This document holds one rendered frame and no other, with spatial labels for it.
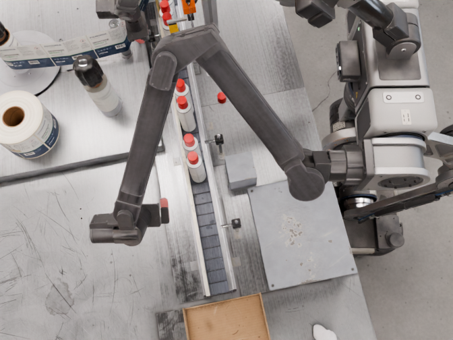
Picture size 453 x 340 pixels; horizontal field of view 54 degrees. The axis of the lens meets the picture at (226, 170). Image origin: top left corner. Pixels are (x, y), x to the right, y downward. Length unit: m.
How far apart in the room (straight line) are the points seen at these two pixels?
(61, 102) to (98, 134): 0.20
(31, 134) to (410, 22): 1.20
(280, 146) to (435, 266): 1.77
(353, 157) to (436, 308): 1.68
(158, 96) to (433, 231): 1.98
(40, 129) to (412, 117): 1.18
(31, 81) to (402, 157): 1.40
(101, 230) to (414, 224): 1.85
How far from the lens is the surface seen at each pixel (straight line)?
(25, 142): 1.65
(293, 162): 0.93
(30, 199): 1.77
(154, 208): 1.17
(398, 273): 2.51
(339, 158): 0.96
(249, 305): 1.54
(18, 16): 2.11
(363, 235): 2.24
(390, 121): 0.98
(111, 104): 1.66
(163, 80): 0.84
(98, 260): 1.63
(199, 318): 1.54
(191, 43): 0.83
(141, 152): 0.95
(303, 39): 2.91
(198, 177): 1.50
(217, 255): 1.51
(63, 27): 2.00
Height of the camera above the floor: 2.37
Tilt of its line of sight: 71 degrees down
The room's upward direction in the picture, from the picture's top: 7 degrees counter-clockwise
